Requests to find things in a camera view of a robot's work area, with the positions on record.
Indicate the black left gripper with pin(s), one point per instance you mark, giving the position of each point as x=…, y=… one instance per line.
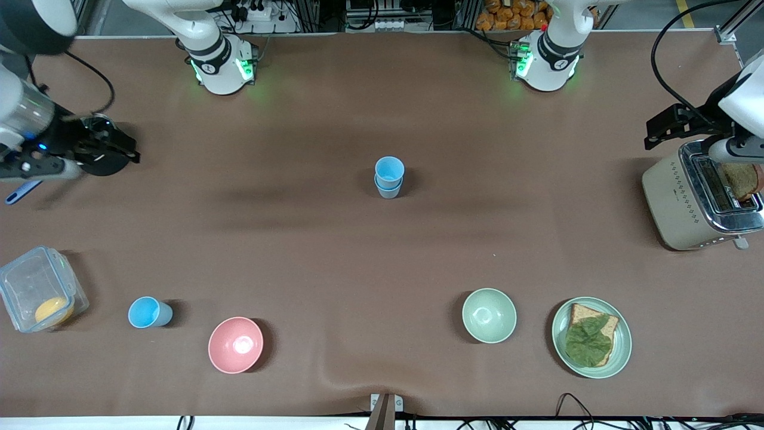
x=697, y=119

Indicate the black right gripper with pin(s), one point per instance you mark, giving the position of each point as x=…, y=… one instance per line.
x=64, y=141

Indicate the plain blue plastic cup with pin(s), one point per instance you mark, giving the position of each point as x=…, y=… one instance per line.
x=146, y=312
x=389, y=169

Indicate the blue cup with paper ball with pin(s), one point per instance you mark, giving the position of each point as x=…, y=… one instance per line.
x=388, y=192

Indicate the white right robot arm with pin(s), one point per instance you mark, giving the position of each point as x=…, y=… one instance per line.
x=215, y=60

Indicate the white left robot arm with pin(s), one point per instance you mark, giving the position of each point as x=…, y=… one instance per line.
x=552, y=60

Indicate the beige and chrome toaster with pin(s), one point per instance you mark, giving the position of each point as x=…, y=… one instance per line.
x=668, y=197

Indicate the brown toast slice in toaster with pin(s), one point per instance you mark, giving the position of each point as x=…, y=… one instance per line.
x=740, y=182

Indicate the blue plastic utensil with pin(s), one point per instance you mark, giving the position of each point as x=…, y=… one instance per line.
x=21, y=192

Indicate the clear plastic food container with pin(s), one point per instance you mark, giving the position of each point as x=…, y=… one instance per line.
x=24, y=280

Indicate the orange round food piece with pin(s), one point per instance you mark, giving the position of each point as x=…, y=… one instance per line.
x=51, y=310

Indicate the white power strip with plugs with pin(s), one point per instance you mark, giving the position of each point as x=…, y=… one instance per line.
x=262, y=25

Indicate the bag of orange buns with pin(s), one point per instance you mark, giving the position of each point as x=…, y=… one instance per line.
x=507, y=15

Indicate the brown bread slice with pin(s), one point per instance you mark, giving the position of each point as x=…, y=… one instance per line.
x=582, y=313

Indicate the pink bowl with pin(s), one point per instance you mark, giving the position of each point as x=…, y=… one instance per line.
x=236, y=345

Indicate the pale green plate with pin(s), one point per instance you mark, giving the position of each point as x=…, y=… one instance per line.
x=622, y=352

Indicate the green lettuce leaf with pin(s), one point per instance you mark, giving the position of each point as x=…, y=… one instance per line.
x=588, y=343

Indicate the pale green bowl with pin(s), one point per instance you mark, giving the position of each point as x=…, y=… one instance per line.
x=489, y=315

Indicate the long white power strip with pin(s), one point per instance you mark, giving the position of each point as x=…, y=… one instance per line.
x=394, y=25

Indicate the aluminium frame profile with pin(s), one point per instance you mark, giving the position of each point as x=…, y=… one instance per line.
x=725, y=33

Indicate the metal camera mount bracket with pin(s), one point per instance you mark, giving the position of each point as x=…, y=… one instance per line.
x=385, y=412

